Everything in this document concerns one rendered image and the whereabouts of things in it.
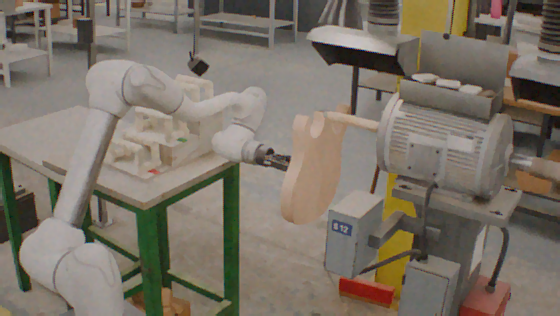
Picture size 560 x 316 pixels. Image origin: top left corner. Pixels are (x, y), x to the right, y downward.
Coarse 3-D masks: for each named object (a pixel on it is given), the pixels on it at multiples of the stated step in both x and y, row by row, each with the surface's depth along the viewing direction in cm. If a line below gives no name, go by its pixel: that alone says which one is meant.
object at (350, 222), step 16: (352, 192) 176; (336, 208) 167; (352, 208) 167; (368, 208) 167; (336, 224) 166; (352, 224) 164; (368, 224) 168; (336, 240) 168; (352, 240) 165; (368, 240) 171; (336, 256) 170; (352, 256) 167; (368, 256) 175; (400, 256) 177; (416, 256) 178; (336, 272) 171; (352, 272) 168
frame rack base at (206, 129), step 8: (160, 120) 254; (176, 120) 248; (208, 120) 246; (216, 120) 250; (176, 128) 250; (192, 128) 244; (200, 128) 243; (208, 128) 247; (216, 128) 252; (200, 136) 244; (208, 136) 249; (200, 144) 245; (208, 144) 250; (200, 152) 247; (208, 152) 251
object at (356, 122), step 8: (328, 112) 198; (328, 120) 198; (336, 120) 196; (344, 120) 195; (352, 120) 193; (360, 120) 192; (368, 120) 191; (360, 128) 193; (368, 128) 191; (376, 128) 189
